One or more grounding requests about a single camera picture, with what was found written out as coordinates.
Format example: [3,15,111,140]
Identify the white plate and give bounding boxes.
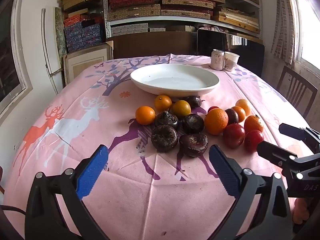
[130,64,220,98]

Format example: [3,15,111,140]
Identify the patterned curtain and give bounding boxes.
[271,0,300,63]

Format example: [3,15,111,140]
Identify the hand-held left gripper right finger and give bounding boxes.
[209,144,293,240]

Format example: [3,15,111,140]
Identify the dark red plum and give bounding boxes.
[223,124,246,148]

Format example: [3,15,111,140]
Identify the dark water chestnut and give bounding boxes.
[151,124,179,153]
[154,111,179,130]
[182,113,205,134]
[179,133,209,158]

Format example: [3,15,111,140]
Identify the black glossy panel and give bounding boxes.
[197,29,265,78]

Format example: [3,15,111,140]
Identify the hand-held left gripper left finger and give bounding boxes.
[24,144,110,240]

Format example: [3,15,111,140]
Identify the large orange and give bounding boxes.
[204,108,229,135]

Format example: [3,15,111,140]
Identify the small wrinkled dark fruit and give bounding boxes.
[186,96,202,108]

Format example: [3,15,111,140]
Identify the bright window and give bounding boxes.
[295,0,320,70]

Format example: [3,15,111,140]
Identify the white-framed window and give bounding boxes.
[0,0,33,115]

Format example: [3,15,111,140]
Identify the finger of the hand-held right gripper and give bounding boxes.
[256,140,300,170]
[278,123,320,153]

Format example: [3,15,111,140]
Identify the bright red plum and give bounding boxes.
[244,130,264,153]

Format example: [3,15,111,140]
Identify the dark purple plum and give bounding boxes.
[224,108,239,125]

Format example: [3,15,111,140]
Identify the pink drink can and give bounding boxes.
[210,49,225,70]

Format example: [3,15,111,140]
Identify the stack of woven boxes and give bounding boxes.
[107,0,260,34]

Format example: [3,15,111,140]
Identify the white metal shelf rack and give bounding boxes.
[102,0,263,40]

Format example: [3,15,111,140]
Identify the wooden picture frame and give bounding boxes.
[62,41,113,85]

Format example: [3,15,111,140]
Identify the brown board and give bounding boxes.
[110,31,198,59]

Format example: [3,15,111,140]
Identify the small orange with green stem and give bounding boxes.
[244,114,264,133]

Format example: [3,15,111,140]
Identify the stack of blue floral boxes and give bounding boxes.
[63,15,105,53]

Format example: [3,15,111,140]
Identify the white board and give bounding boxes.
[41,7,63,94]

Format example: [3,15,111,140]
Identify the marble-pattern slab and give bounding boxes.
[55,7,68,59]

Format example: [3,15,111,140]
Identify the pink printed tablecloth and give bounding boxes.
[2,54,318,240]

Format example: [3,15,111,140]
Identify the white paper cup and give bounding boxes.
[223,51,240,72]

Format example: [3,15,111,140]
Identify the dark wooden chair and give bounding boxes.
[276,66,318,119]

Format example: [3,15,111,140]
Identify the small yellowish orange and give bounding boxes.
[172,100,192,119]

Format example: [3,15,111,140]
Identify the black cable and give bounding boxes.
[0,204,27,217]

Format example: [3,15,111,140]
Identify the person's right hand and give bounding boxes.
[293,198,311,225]

